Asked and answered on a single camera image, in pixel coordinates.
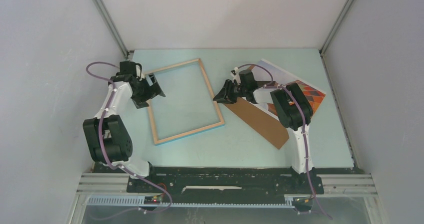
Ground right corner aluminium rail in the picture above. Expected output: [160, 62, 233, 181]
[319, 0, 356, 57]

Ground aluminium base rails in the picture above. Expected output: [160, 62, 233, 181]
[68, 167, 386, 223]

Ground left corner aluminium rail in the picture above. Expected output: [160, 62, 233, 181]
[92, 0, 130, 59]

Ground corner aluminium rail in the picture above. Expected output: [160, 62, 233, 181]
[319, 0, 356, 57]
[92, 0, 130, 59]

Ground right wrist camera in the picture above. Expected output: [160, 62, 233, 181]
[230, 67, 240, 77]

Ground hot air balloon photo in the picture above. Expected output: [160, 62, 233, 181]
[246, 59, 327, 120]

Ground white cable duct strip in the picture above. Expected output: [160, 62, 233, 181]
[86, 195, 294, 208]

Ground wooden picture frame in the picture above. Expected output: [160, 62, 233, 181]
[142, 58, 225, 146]

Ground brown frame backing board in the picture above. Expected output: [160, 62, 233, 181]
[223, 66, 290, 150]

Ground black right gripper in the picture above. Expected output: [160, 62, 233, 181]
[213, 79, 247, 105]

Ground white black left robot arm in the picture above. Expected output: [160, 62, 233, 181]
[83, 61, 165, 192]

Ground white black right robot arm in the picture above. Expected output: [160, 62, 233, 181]
[213, 69, 314, 193]

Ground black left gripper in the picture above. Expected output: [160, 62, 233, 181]
[131, 74, 165, 109]

